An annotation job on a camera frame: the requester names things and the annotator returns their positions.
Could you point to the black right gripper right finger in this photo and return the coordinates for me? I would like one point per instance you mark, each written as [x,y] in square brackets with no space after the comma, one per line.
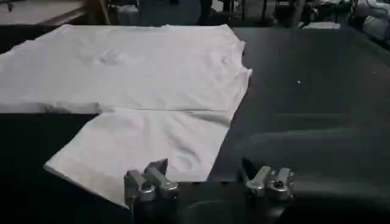
[268,182]

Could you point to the pile of pale clothes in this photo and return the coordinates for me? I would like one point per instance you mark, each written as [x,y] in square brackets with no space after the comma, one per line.
[373,21]

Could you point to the white shirt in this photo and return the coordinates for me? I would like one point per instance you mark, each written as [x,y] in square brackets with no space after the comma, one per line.
[128,100]

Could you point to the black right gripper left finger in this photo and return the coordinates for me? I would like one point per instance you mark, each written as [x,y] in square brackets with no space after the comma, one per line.
[153,181]

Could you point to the cluttered background rack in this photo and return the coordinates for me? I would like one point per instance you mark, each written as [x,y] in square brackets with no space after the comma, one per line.
[231,12]

